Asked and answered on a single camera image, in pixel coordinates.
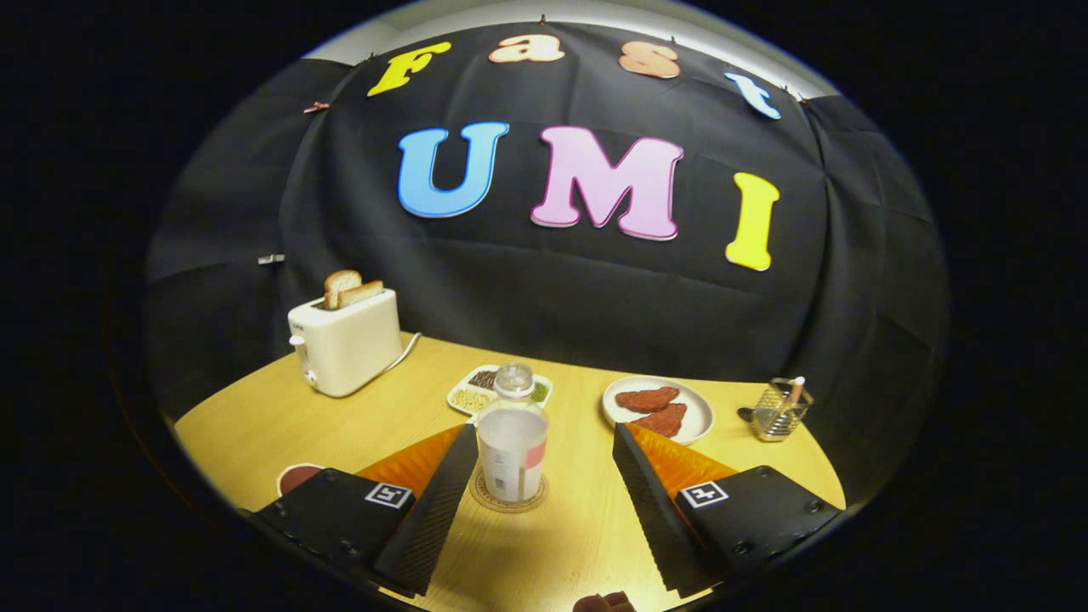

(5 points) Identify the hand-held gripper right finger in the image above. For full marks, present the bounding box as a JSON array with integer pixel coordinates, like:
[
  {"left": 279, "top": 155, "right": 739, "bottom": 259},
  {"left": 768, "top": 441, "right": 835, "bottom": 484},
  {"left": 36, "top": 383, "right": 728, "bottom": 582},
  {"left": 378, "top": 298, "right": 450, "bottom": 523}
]
[{"left": 612, "top": 422, "right": 848, "bottom": 598}]

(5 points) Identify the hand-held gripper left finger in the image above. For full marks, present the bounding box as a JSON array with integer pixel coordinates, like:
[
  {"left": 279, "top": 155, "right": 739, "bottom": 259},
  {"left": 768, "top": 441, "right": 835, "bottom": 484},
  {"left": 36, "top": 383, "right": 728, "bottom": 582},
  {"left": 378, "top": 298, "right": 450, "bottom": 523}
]
[{"left": 251, "top": 422, "right": 479, "bottom": 598}]

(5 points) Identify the round wooden coaster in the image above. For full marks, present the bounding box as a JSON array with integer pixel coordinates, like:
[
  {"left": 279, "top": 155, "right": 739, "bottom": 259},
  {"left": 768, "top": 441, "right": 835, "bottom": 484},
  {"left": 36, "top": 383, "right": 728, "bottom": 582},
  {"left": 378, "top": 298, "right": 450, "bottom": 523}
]
[{"left": 469, "top": 466, "right": 547, "bottom": 513}]

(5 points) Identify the clear plastic juice bottle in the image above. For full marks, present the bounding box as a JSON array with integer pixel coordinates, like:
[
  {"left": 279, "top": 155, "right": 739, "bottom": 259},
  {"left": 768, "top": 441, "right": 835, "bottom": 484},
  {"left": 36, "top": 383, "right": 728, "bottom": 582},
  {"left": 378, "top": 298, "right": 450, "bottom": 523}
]
[{"left": 476, "top": 362, "right": 549, "bottom": 504}]

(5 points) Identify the beige cup with wooden handle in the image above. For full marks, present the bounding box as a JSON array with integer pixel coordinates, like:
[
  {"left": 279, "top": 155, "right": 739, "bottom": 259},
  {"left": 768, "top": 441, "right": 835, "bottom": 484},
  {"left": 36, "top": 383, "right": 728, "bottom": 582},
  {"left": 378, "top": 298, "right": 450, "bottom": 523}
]
[{"left": 276, "top": 462, "right": 326, "bottom": 499}]

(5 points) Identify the wooden table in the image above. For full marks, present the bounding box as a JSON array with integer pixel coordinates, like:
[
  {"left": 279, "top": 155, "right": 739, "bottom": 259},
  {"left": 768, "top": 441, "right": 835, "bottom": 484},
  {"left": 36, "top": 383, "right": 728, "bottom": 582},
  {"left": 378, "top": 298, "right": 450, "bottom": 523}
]
[{"left": 174, "top": 331, "right": 847, "bottom": 612}]

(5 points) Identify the brown meat piece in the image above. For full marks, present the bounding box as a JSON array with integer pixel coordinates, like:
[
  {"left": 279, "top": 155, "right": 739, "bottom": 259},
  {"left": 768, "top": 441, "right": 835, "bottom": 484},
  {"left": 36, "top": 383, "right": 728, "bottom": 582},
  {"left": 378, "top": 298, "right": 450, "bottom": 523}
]
[
  {"left": 615, "top": 387, "right": 682, "bottom": 415},
  {"left": 631, "top": 403, "right": 688, "bottom": 439}
]

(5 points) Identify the round white plate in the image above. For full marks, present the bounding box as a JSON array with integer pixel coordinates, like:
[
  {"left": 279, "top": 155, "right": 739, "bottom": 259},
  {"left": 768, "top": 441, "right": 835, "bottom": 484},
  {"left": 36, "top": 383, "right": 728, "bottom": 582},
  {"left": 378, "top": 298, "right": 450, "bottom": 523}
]
[{"left": 601, "top": 376, "right": 715, "bottom": 446}]

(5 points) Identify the white divided dish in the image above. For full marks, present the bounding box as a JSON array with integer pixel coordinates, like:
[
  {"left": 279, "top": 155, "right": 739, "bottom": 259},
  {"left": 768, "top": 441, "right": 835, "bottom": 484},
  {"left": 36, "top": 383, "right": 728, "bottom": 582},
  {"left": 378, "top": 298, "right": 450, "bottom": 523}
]
[{"left": 447, "top": 365, "right": 553, "bottom": 417}]

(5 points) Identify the cream toaster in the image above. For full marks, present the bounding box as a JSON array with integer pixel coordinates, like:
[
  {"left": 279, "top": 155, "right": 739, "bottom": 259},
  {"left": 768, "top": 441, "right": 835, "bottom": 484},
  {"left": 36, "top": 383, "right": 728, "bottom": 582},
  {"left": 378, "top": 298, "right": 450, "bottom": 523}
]
[{"left": 287, "top": 288, "right": 404, "bottom": 399}]

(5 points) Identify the toast slice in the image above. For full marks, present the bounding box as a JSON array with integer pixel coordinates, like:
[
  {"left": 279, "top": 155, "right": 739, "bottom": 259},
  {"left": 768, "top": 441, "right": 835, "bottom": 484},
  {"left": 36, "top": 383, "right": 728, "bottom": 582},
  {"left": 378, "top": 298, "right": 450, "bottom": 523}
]
[
  {"left": 337, "top": 280, "right": 385, "bottom": 309},
  {"left": 323, "top": 269, "right": 364, "bottom": 310}
]

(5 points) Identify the black backdrop cloth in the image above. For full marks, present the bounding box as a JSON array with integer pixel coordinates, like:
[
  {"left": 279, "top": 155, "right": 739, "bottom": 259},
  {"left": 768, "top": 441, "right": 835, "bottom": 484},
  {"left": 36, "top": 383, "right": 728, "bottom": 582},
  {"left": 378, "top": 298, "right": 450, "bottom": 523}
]
[{"left": 144, "top": 21, "right": 949, "bottom": 502}]

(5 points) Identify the wire mesh holder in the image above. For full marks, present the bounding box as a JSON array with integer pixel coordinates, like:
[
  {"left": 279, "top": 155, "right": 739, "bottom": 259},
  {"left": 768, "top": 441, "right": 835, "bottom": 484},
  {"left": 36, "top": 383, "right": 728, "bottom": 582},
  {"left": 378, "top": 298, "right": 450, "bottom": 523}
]
[{"left": 751, "top": 377, "right": 814, "bottom": 443}]

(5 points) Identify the white toaster cable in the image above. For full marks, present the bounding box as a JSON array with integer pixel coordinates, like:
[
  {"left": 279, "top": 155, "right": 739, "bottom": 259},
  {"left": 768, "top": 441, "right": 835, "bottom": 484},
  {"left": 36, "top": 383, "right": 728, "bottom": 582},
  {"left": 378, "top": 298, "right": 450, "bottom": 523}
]
[{"left": 378, "top": 331, "right": 422, "bottom": 376}]

